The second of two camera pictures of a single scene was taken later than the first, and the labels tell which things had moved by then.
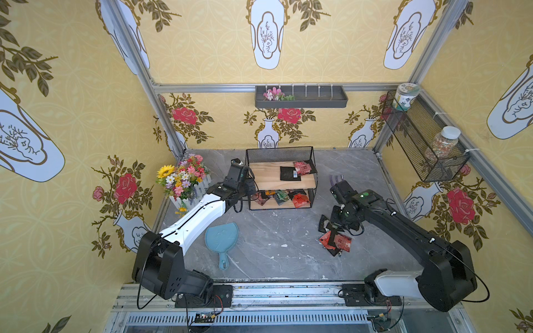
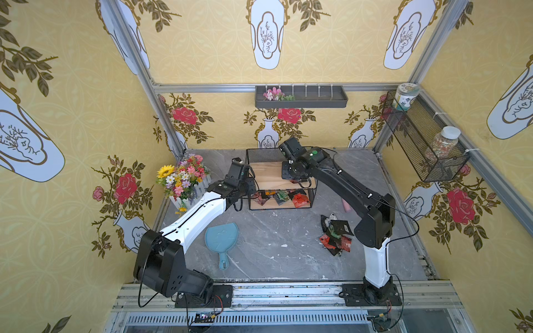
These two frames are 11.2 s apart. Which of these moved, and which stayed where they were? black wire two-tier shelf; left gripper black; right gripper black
Moved: right gripper black
Stayed: black wire two-tier shelf; left gripper black
